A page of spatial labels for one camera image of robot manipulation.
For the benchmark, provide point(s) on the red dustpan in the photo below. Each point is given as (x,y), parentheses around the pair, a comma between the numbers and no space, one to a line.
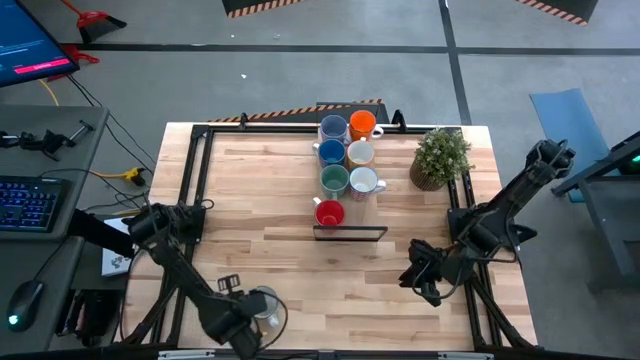
(82,56)

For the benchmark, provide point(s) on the black platform with hazard stripes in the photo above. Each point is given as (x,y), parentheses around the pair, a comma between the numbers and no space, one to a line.
(570,7)
(250,4)

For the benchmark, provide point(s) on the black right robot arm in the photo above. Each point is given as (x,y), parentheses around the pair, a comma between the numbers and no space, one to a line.
(515,190)

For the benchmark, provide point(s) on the red mug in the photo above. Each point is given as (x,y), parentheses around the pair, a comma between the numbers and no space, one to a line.
(329,214)

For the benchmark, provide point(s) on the wooden tray board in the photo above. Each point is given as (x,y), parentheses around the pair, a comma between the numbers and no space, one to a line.
(365,215)

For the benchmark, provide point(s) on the dark blue mug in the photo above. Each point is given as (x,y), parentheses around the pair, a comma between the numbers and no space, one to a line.
(331,152)

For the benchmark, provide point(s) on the computer monitor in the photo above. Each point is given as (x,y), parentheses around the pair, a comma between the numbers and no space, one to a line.
(30,45)

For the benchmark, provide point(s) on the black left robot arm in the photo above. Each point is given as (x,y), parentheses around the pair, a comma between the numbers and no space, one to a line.
(185,280)

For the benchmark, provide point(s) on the black aluminium table frame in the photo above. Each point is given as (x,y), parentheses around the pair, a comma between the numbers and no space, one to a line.
(250,129)

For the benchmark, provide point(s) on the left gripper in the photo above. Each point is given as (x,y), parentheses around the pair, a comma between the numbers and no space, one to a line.
(252,307)

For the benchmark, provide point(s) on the long black hazard-striped base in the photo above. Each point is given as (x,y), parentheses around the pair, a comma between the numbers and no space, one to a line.
(381,112)

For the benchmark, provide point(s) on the backlit keyboard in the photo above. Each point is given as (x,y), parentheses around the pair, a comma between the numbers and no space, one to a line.
(30,205)

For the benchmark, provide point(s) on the green mug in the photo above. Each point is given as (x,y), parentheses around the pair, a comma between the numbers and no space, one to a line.
(334,181)

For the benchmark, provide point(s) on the red and black broom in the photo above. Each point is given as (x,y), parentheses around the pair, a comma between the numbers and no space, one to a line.
(100,25)

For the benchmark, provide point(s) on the black angled bar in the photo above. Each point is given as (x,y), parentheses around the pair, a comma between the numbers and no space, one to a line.
(100,232)

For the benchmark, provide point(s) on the green plant in ribbed pot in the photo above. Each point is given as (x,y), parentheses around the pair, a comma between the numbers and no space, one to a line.
(442,150)

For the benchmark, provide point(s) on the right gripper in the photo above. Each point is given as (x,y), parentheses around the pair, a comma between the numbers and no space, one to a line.
(440,267)

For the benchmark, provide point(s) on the metal rod with black ends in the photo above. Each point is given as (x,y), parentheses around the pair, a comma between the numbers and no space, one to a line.
(80,131)

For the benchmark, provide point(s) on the grey desk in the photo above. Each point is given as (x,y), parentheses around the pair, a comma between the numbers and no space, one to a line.
(45,260)

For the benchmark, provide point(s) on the grey stand with green light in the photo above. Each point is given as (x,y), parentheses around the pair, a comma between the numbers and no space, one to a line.
(610,210)

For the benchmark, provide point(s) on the white patterned mug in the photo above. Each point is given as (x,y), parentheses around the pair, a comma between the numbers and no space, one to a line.
(363,182)

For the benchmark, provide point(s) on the orange mug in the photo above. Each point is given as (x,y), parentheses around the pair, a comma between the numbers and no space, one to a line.
(362,125)

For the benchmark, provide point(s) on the cream mug with yellow dots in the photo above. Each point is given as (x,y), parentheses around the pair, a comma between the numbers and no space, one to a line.
(361,155)

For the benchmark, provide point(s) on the silver metal bracket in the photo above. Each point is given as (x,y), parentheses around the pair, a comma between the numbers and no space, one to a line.
(185,355)
(465,356)

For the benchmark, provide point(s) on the white grey mug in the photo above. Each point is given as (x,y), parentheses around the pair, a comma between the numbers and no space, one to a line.
(270,310)

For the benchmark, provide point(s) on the black equipment bundle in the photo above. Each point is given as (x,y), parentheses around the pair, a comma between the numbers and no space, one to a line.
(90,315)

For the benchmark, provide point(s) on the white printed box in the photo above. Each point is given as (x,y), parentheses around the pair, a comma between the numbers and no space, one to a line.
(115,262)

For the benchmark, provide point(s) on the black clamp tool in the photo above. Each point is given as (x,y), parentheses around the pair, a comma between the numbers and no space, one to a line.
(47,142)

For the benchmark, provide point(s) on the black computer mouse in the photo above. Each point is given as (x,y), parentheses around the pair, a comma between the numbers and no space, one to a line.
(24,305)

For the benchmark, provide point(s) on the blue floor mat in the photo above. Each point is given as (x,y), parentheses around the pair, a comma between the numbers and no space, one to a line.
(570,125)

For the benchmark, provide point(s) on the black table clamp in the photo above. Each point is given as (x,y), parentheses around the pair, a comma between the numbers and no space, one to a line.
(398,120)
(243,120)

